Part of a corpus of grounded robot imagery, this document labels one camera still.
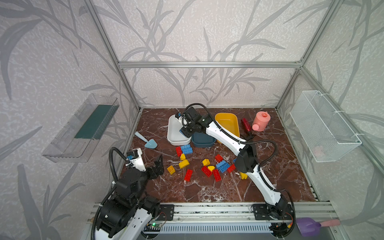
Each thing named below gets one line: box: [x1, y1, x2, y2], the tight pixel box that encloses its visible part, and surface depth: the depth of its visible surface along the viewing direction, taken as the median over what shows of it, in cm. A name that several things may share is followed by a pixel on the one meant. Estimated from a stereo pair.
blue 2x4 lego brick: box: [181, 144, 193, 155], surface depth 98 cm
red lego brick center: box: [201, 166, 213, 177], surface depth 88 cm
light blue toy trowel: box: [135, 131, 158, 149], surface depth 101 cm
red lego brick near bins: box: [175, 146, 182, 157], surface depth 98 cm
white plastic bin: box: [167, 114, 192, 146], surface depth 100 cm
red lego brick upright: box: [213, 169, 222, 182], surface depth 86 cm
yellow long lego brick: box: [178, 159, 190, 169], surface depth 91 cm
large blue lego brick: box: [216, 160, 230, 174], surface depth 90 cm
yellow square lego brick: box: [202, 158, 211, 166], surface depth 92 cm
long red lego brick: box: [184, 169, 194, 182], surface depth 86 cm
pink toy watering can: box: [252, 111, 271, 132], surface depth 102 cm
